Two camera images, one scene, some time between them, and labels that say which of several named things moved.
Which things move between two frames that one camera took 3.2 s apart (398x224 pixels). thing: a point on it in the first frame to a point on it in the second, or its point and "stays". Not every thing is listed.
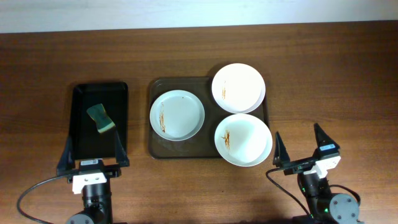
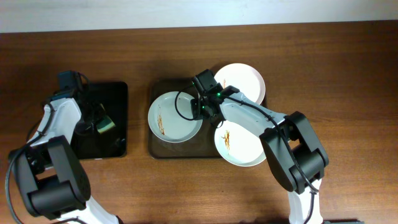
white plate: (177, 115) stays
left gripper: (122, 159) to (86, 124)
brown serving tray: (203, 145) stays
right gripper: (280, 159) to (195, 104)
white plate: (244, 140) stays
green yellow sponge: (97, 113) stays
